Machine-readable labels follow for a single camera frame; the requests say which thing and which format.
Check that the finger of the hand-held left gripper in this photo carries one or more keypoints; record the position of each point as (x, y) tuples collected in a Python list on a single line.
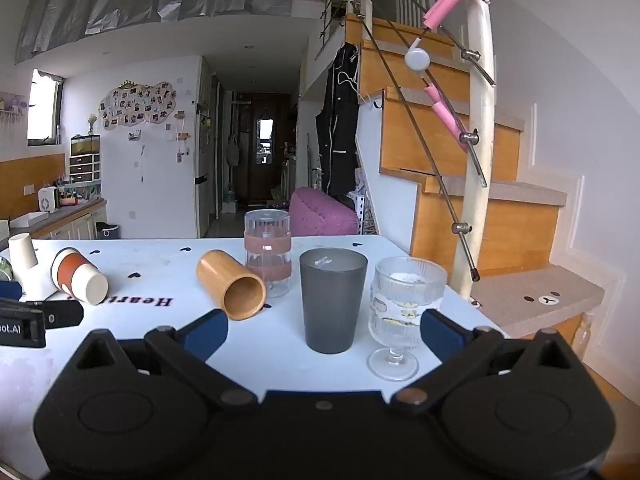
[(62, 312), (10, 291)]

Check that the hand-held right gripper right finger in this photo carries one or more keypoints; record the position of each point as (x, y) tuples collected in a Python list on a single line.
[(444, 332)]

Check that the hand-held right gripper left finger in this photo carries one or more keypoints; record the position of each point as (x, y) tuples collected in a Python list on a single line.
[(206, 332)]

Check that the bamboo cup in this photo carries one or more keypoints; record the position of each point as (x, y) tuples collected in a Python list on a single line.
[(225, 280)]

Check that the orange and white paper cup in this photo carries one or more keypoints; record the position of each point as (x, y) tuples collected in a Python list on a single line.
[(75, 272)]

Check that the glass cup with pink sleeve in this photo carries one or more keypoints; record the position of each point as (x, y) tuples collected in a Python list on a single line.
[(267, 255)]

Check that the grey plastic cup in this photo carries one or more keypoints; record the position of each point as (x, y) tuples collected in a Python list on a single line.
[(330, 305)]

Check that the green object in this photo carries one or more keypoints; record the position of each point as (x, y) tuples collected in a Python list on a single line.
[(5, 269)]

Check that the ribbed glass goblet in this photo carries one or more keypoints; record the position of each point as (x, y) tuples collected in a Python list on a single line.
[(405, 295)]

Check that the kitchen counter cabinet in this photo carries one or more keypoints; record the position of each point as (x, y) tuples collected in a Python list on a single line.
[(65, 222)]

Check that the black storage basket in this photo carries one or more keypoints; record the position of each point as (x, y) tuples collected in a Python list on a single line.
[(108, 231)]

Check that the grey bear stair mat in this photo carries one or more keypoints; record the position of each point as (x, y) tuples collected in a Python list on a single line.
[(537, 300)]

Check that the small white appliance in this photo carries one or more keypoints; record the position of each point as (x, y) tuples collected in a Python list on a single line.
[(47, 199)]

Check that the wooden staircase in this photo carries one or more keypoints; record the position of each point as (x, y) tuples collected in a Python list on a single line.
[(520, 220)]

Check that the drawer organiser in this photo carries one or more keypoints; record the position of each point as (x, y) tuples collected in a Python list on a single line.
[(85, 165)]

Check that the purple beanbag chair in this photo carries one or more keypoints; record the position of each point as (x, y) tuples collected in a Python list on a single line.
[(320, 215)]

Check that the window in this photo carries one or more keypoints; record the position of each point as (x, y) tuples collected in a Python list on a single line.
[(44, 110)]

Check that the short pink foam tube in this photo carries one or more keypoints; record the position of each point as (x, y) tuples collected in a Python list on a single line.
[(447, 115)]

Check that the photo collage board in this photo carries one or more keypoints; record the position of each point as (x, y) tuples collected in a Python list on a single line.
[(137, 105)]

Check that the black hanging garment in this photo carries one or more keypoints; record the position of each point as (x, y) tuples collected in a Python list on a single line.
[(340, 125)]

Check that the round white device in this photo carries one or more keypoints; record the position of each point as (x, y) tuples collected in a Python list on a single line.
[(418, 59)]

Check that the long pink foam tube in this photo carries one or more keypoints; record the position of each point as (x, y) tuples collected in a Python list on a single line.
[(447, 1)]

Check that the white railing post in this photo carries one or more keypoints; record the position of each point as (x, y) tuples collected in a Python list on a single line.
[(477, 160)]

